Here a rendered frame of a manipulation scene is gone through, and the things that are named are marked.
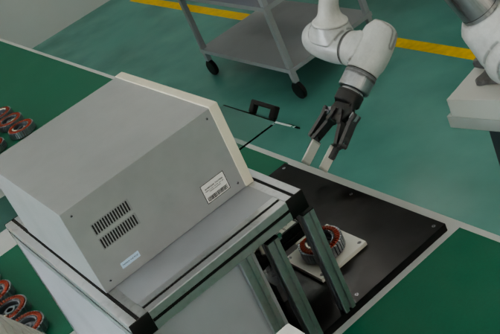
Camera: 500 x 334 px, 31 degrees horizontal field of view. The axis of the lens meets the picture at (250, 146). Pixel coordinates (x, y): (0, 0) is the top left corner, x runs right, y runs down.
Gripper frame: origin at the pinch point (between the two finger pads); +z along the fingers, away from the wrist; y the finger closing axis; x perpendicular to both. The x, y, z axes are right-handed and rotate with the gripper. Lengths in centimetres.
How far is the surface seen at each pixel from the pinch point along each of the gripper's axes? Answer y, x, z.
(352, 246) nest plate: -30.0, 3.5, 18.3
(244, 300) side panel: -45, 39, 39
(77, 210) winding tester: -32, 75, 38
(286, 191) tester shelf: -43, 40, 16
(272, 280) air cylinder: -25.8, 17.5, 34.0
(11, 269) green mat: 71, 30, 70
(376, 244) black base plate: -33.9, 0.3, 15.1
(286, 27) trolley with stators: 223, -125, -85
